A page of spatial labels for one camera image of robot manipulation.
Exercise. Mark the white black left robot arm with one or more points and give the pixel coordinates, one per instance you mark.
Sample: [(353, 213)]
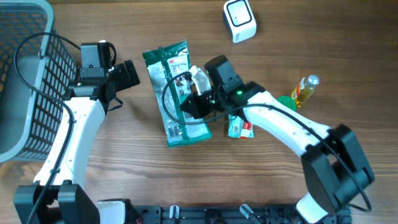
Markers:
[(57, 194)]

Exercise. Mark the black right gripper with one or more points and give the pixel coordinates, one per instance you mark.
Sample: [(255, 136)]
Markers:
[(198, 110)]

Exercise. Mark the yellow oil bottle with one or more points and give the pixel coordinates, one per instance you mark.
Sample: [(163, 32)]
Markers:
[(305, 89)]

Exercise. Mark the red coffee stick sachet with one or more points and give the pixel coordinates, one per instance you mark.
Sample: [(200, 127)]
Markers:
[(247, 131)]

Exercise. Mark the mint green sachet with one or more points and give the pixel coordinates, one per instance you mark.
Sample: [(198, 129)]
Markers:
[(235, 126)]

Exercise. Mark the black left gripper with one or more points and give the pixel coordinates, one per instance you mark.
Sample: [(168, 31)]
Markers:
[(125, 81)]

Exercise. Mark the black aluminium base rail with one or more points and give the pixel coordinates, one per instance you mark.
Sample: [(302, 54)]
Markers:
[(275, 213)]

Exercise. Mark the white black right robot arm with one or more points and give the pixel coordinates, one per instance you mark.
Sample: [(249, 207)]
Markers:
[(334, 165)]

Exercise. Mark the green lid jar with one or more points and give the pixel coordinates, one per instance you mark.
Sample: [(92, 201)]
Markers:
[(288, 102)]

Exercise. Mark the grey plastic mesh basket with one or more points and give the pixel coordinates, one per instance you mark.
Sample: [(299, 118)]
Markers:
[(31, 54)]

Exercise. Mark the white barcode scanner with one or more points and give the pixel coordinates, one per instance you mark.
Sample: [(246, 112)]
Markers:
[(239, 20)]

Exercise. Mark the green white gloves package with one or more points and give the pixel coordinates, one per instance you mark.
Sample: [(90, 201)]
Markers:
[(163, 64)]

